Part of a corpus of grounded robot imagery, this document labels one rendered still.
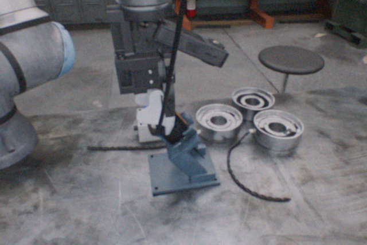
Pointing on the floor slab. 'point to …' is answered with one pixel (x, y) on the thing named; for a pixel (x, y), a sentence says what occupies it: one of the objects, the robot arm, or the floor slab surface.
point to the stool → (291, 61)
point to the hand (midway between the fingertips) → (169, 121)
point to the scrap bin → (349, 6)
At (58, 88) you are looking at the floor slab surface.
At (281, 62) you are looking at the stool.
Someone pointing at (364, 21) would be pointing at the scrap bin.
